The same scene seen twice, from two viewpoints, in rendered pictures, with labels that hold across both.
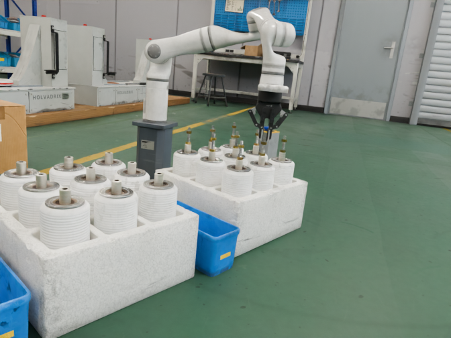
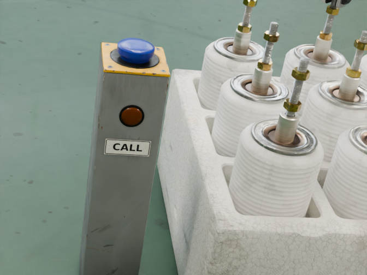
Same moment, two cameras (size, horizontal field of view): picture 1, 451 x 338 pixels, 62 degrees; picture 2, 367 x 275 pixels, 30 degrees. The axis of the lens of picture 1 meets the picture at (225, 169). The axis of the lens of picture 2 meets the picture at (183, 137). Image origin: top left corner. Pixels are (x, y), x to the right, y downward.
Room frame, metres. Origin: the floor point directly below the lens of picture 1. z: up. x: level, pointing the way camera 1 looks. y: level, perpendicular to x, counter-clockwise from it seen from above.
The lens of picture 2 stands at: (2.08, 0.29, 0.62)
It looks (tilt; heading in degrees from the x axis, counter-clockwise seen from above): 30 degrees down; 216
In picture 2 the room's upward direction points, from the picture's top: 10 degrees clockwise
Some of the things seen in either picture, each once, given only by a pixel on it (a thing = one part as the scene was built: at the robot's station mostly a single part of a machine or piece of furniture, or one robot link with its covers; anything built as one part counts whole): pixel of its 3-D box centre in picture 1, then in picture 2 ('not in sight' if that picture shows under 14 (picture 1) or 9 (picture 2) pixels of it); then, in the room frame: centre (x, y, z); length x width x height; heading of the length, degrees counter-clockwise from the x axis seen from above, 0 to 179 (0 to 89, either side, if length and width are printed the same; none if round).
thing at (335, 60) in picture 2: (261, 163); (319, 57); (1.22, -0.12, 0.25); 0.08 x 0.08 x 0.01
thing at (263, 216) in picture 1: (230, 199); (315, 195); (1.30, -0.03, 0.09); 0.39 x 0.39 x 0.18; 49
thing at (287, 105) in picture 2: not in sight; (292, 105); (1.47, -0.02, 0.29); 0.02 x 0.02 x 0.01; 39
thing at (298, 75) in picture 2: not in sight; (300, 73); (1.47, -0.02, 0.33); 0.02 x 0.02 x 0.01; 39
